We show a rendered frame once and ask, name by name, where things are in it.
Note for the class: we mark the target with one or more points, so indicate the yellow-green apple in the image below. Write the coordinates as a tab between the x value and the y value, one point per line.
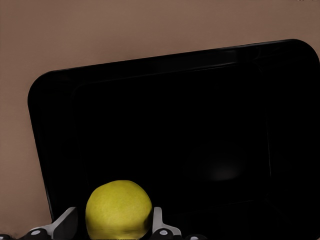
117	207

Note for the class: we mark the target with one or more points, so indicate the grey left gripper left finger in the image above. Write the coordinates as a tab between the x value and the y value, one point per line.
63	223

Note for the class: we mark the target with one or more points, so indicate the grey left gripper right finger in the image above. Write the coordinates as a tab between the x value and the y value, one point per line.
162	226

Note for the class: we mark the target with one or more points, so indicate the black storage box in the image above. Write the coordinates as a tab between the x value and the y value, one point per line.
175	120

